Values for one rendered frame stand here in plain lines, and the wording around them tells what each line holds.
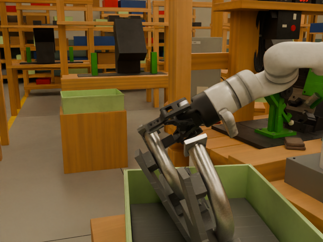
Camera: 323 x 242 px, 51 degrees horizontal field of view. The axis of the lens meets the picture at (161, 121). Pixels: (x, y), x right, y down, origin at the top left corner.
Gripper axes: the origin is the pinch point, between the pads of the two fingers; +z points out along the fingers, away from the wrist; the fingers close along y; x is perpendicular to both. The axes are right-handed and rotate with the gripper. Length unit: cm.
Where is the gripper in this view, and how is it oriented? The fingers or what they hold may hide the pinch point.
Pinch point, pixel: (155, 137)
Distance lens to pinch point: 75.1
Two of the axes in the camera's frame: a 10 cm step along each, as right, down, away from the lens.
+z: -8.7, 4.9, 0.7
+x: 3.9, 7.6, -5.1
